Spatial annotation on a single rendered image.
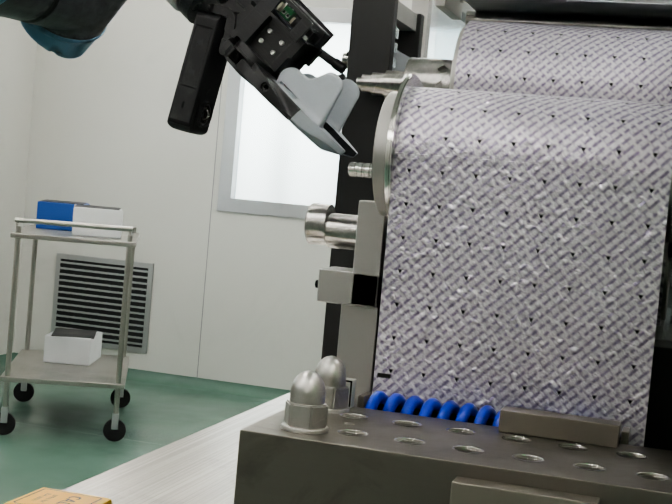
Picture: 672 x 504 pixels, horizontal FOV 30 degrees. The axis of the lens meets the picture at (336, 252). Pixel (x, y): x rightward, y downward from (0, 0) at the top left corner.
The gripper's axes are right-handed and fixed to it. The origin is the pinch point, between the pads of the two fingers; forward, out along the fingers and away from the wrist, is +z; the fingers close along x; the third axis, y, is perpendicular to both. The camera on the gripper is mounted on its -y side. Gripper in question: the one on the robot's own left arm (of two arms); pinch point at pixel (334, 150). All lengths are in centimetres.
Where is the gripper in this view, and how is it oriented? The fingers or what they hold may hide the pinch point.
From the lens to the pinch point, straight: 116.6
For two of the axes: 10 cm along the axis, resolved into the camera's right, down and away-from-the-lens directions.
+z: 6.7, 7.2, -1.8
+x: 2.8, -0.2, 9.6
